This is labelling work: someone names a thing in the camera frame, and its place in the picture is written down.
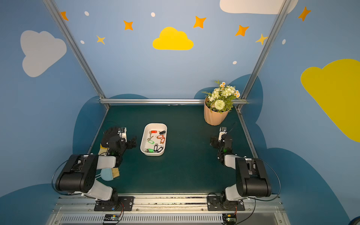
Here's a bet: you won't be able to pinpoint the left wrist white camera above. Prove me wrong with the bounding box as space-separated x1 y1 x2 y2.
118 127 127 142

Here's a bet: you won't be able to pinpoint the front aluminium rail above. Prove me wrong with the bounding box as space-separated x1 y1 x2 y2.
47 193 290 225

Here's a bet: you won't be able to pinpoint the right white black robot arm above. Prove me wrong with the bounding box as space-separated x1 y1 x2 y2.
206 132 272 211

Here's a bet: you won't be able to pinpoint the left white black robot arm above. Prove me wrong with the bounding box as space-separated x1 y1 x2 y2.
52 135 137 212

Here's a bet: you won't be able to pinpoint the black glove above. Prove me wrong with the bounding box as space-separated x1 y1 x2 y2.
100 127 120 148

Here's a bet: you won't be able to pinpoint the wrist white camera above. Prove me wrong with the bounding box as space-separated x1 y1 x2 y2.
218 127 227 142
118 127 127 142

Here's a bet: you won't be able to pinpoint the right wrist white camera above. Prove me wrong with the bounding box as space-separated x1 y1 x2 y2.
218 127 227 142

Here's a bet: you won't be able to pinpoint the green circuit board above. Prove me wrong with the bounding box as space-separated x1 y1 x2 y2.
104 214 121 222
222 214 237 225

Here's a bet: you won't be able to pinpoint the white green artificial flowers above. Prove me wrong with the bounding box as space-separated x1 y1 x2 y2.
202 80 241 113

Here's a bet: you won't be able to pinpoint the right aluminium frame post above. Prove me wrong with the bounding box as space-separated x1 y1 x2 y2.
241 0 292 102

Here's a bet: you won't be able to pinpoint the blue brush with bristles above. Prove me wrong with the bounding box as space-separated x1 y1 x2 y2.
95 168 120 181

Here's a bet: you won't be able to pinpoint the left aluminium frame post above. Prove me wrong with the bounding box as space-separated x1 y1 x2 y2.
43 0 106 100

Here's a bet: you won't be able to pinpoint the rear aluminium frame bar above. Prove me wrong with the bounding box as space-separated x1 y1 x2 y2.
99 98 248 105

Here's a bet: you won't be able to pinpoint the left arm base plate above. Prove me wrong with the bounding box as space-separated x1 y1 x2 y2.
94 196 135 212

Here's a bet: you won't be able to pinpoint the left green circuit board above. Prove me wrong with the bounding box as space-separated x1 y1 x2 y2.
104 214 121 222

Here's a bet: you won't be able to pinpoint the right green circuit board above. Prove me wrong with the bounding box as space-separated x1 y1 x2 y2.
222 214 237 225

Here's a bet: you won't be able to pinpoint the aluminium frame post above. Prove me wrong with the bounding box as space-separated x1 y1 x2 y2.
43 0 106 100
241 0 292 102

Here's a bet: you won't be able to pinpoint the orange tag key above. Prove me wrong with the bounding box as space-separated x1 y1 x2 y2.
157 135 166 144

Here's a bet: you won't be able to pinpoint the white oval storage box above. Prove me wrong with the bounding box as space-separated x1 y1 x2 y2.
140 123 167 157

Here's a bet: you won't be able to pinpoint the pink ribbed flower pot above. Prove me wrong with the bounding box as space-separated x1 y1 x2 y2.
204 98 229 126

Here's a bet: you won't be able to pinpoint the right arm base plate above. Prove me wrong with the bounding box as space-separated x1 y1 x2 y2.
206 195 245 211

